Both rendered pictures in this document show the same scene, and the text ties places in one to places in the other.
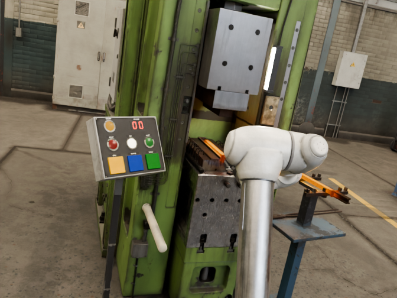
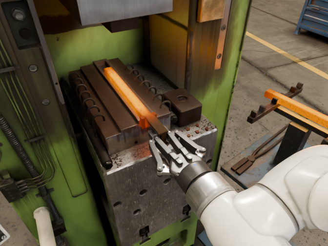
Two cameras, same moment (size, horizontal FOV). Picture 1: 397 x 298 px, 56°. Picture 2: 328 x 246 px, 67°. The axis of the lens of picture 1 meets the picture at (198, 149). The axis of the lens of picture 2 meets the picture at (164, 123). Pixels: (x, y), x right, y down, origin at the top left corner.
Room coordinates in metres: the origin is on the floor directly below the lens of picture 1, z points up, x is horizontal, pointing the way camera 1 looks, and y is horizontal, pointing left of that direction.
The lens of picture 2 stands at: (1.48, -0.11, 1.43)
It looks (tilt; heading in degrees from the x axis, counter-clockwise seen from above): 40 degrees down; 351
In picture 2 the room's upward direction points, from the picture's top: straight up
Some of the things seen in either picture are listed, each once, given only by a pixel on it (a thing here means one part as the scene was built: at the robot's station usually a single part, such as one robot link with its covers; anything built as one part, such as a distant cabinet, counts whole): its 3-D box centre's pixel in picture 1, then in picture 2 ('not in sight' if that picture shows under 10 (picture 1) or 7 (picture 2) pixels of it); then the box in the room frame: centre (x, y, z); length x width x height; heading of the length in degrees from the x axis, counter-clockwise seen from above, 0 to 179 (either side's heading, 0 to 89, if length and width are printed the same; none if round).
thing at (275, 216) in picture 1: (306, 213); (277, 137); (2.19, -0.74, 0.68); 0.60 x 0.04 x 0.01; 120
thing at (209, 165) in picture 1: (207, 152); (113, 96); (2.21, -0.06, 0.96); 0.42 x 0.20 x 0.09; 20
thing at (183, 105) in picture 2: not in sight; (181, 106); (2.13, -0.28, 0.95); 0.12 x 0.08 x 0.06; 20
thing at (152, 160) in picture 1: (152, 161); not in sight; (1.72, 0.21, 1.01); 0.07 x 0.05 x 0.07; 135
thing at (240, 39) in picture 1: (231, 52); not in sight; (2.22, -0.10, 1.56); 0.42 x 0.39 x 0.40; 20
